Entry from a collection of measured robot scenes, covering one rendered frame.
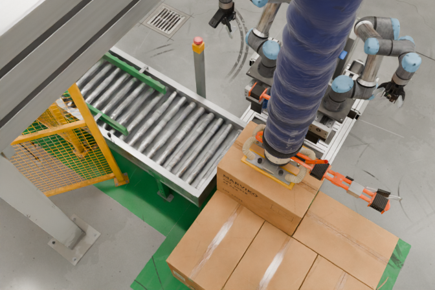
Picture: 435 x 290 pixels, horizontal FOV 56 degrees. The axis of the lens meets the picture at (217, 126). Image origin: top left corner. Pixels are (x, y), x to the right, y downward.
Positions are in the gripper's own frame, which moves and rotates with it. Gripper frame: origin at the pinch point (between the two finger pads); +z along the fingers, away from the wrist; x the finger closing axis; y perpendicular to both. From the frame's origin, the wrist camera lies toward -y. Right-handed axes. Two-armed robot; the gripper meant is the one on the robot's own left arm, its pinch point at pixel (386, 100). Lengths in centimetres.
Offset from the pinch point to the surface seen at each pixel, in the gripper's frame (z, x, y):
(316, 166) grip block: 32, -14, 37
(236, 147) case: 58, -63, 40
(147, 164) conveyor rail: 93, -118, 70
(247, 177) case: 58, -47, 53
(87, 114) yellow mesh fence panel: 42, -150, 78
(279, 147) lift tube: 14, -35, 47
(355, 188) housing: 32.1, 9.0, 37.1
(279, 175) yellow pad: 44, -30, 47
